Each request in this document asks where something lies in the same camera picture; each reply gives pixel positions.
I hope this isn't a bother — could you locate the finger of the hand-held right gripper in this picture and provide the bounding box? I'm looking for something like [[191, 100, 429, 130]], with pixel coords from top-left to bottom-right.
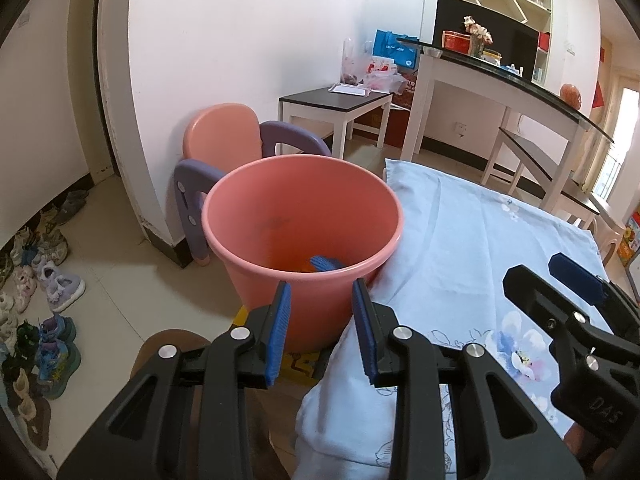
[[502, 264, 618, 358], [547, 252, 640, 333]]

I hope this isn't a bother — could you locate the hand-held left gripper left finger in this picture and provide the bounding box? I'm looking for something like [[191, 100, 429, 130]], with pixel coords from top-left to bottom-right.
[[56, 280, 293, 480]]

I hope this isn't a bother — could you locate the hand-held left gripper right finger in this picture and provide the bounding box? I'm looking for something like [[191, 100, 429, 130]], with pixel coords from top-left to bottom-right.
[[351, 277, 586, 480]]

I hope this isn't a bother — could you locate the blue foam mesh pad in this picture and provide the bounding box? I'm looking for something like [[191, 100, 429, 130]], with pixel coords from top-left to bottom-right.
[[309, 255, 346, 273]]

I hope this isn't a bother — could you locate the pink plastic bucket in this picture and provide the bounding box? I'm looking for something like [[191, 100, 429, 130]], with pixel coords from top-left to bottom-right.
[[201, 155, 405, 353]]

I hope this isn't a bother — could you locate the yellow printed board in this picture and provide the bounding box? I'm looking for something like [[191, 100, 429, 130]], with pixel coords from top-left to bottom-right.
[[231, 306, 328, 378]]

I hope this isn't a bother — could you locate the beige plastic chair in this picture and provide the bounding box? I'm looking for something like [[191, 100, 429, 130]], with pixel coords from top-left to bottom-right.
[[582, 192, 626, 266]]

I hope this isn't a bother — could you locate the colourful toy box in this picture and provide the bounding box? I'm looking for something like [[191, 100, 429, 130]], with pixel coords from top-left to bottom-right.
[[617, 210, 640, 266]]

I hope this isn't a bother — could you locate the person's brown trouser leg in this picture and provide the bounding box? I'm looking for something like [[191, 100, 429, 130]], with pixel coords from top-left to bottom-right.
[[127, 329, 286, 480]]

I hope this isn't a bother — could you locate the floral light blue tablecloth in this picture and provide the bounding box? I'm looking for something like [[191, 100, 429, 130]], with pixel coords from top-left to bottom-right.
[[292, 158, 618, 480]]

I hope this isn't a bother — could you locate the dark-top white bench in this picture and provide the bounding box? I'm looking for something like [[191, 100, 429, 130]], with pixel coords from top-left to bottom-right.
[[278, 86, 394, 161], [481, 127, 608, 226]]

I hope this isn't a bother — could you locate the balcony door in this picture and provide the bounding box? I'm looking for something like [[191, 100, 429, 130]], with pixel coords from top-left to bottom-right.
[[595, 72, 640, 206]]

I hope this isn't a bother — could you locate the orange salt lamp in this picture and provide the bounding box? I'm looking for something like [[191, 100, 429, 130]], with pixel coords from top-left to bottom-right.
[[559, 83, 583, 109]]

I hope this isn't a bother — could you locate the white glass-top table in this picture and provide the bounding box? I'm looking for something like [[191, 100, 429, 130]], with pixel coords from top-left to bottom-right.
[[397, 35, 615, 213]]

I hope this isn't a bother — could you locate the pink and purple child chair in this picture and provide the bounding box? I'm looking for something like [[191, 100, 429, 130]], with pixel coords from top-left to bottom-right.
[[173, 103, 333, 267]]

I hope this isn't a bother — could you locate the row of children's shoes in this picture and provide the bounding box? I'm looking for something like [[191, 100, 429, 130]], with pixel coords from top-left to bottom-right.
[[0, 190, 87, 421]]

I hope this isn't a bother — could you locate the dark red carton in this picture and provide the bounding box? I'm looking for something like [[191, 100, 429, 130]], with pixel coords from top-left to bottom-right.
[[370, 72, 418, 133]]

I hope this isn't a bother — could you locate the black television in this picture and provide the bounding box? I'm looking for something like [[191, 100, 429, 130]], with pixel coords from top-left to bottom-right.
[[432, 0, 541, 83]]

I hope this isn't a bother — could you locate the red tin box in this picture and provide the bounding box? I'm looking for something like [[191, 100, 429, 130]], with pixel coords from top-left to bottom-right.
[[442, 30, 473, 52]]

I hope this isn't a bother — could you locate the white red-printed plastic bag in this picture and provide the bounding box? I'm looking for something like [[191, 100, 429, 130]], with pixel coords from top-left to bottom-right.
[[367, 57, 403, 93]]

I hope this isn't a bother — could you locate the clear plastic jar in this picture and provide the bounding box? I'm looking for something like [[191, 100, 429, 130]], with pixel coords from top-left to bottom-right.
[[341, 37, 361, 86]]

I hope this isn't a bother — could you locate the blue shopping bag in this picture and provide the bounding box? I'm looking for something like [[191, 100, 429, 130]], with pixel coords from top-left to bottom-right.
[[374, 29, 420, 68]]

